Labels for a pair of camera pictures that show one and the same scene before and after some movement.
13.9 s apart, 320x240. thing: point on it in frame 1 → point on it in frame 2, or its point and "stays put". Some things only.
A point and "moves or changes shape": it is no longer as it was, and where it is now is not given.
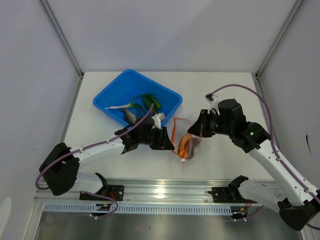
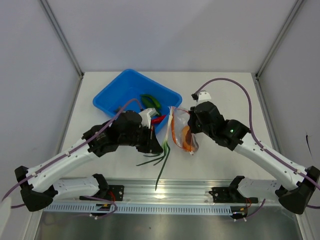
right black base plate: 230,194 stays put
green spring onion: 132,104 → 165,150
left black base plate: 116,192 stays put
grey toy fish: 129,117 moves or changes shape
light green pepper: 155,101 stays put
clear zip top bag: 183,142 moves or changes shape
